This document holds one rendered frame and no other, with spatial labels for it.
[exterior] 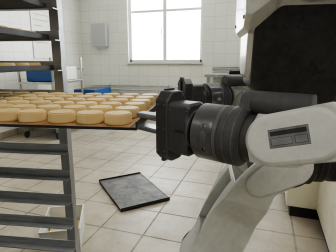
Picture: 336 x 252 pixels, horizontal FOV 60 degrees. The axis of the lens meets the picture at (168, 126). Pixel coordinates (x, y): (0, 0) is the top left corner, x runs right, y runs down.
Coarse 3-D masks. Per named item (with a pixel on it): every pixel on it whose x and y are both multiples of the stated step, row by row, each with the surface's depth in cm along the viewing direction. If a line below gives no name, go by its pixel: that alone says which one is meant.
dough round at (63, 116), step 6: (48, 114) 54; (54, 114) 53; (60, 114) 53; (66, 114) 54; (72, 114) 55; (48, 120) 54; (54, 120) 53; (60, 120) 53; (66, 120) 54; (72, 120) 55
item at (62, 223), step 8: (0, 216) 106; (8, 216) 106; (16, 216) 105; (24, 216) 105; (32, 216) 104; (40, 216) 104; (48, 216) 103; (56, 216) 103; (0, 224) 104; (8, 224) 103; (16, 224) 103; (24, 224) 103; (32, 224) 103; (40, 224) 103; (48, 224) 103; (56, 224) 103; (64, 224) 103; (72, 224) 103
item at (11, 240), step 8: (0, 240) 108; (8, 240) 108; (16, 240) 107; (24, 240) 107; (32, 240) 106; (40, 240) 106; (48, 240) 106; (56, 240) 105; (64, 240) 105; (72, 240) 104; (24, 248) 105; (32, 248) 104; (40, 248) 104; (48, 248) 104; (56, 248) 104; (64, 248) 104; (72, 248) 104
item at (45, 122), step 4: (152, 104) 77; (148, 108) 71; (16, 120) 56; (44, 120) 56; (132, 120) 56; (136, 120) 56; (36, 124) 53; (40, 124) 53; (44, 124) 53; (48, 124) 53; (52, 124) 53; (56, 124) 53; (60, 124) 53; (64, 124) 53; (68, 124) 53; (72, 124) 53; (76, 124) 53; (80, 124) 53; (84, 124) 53; (88, 124) 53; (92, 124) 53; (96, 124) 53; (100, 124) 53; (104, 124) 53; (128, 124) 53; (132, 124) 53
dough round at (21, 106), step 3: (12, 105) 62; (15, 105) 62; (18, 105) 62; (21, 105) 62; (24, 105) 62; (27, 105) 62; (30, 105) 62; (33, 105) 63; (21, 108) 60; (24, 108) 61; (27, 108) 61; (30, 108) 62
